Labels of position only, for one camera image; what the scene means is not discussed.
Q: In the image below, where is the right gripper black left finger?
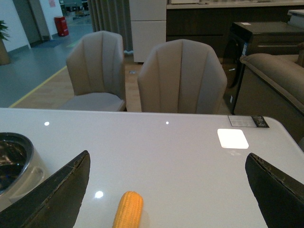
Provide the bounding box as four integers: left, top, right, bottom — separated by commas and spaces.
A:
0, 151, 90, 228

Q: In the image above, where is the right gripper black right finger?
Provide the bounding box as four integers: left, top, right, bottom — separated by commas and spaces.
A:
245, 153, 304, 228

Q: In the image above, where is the yellow corn cob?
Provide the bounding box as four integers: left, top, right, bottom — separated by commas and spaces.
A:
112, 191, 143, 228

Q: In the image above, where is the table label sticker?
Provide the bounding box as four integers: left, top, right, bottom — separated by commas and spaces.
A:
228, 115, 269, 128

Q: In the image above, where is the grey-brown sofa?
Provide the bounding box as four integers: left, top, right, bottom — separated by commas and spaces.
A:
234, 43, 304, 143

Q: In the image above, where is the beige chair left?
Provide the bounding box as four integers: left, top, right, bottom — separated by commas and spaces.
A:
60, 31, 127, 112

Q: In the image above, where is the beige chair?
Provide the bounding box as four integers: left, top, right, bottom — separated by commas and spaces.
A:
137, 39, 227, 114
60, 31, 127, 112

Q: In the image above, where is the potted green plant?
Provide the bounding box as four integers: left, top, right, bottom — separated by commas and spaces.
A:
0, 20, 10, 66

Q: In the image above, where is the beige chair right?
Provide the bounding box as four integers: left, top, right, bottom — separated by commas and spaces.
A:
137, 39, 227, 114

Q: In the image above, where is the red bin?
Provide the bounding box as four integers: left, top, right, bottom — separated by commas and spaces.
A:
54, 16, 69, 37

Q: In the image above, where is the dark kitchen counter cabinet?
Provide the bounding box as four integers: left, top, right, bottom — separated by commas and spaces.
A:
166, 0, 304, 57

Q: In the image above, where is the grey curtain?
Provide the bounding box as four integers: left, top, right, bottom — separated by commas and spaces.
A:
87, 0, 133, 51

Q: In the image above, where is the white refrigerator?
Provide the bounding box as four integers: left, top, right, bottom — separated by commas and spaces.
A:
129, 0, 167, 63

